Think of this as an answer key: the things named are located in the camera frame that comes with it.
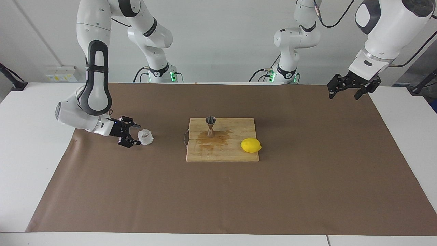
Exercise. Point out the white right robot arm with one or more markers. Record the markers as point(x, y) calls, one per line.
point(94, 44)

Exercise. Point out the black stand clamp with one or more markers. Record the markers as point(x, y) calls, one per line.
point(417, 90)
point(18, 85)

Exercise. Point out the blue object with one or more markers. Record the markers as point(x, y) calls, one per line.
point(435, 106)

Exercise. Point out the dark grey partition panel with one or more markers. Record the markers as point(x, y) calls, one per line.
point(421, 65)

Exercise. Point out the steel double jigger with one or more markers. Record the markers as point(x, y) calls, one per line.
point(210, 133)

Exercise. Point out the clear plastic cup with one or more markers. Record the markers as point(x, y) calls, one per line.
point(146, 137)

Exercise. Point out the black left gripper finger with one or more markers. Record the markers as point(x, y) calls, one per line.
point(338, 82)
point(372, 87)

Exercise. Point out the brown paper table mat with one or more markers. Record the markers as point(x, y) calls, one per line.
point(136, 191)

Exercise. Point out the white wall socket box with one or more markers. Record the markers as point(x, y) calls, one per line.
point(61, 75)

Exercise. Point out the yellow lemon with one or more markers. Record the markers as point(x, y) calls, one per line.
point(251, 145)

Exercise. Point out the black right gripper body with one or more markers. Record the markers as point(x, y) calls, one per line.
point(119, 130)

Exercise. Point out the wooden cutting board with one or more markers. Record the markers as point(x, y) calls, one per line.
point(205, 153)

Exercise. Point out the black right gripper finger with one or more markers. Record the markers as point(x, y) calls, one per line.
point(131, 122)
point(128, 142)

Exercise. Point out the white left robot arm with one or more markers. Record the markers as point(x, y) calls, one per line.
point(389, 27)

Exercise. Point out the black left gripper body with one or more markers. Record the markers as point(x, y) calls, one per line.
point(357, 82)

